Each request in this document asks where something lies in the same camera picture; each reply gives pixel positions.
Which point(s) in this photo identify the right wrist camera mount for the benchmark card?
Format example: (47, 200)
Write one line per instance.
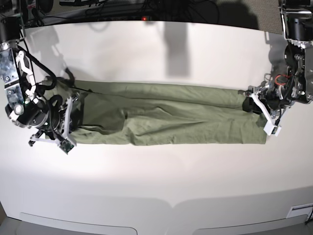
(64, 141)

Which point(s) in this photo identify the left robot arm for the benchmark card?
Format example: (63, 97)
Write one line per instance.
(297, 23)

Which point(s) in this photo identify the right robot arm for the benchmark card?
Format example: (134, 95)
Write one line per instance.
(27, 80)

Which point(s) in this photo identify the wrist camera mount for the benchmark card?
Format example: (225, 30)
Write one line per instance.
(64, 141)
(273, 124)

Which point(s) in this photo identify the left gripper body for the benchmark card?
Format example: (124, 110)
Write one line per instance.
(275, 97)

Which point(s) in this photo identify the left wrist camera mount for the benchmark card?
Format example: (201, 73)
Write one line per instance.
(273, 124)

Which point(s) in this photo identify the green T-shirt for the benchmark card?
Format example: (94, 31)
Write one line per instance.
(145, 114)

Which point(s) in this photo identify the black power strip red light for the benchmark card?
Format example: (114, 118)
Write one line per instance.
(99, 15)

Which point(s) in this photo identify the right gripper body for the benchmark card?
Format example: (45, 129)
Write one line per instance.
(47, 115)

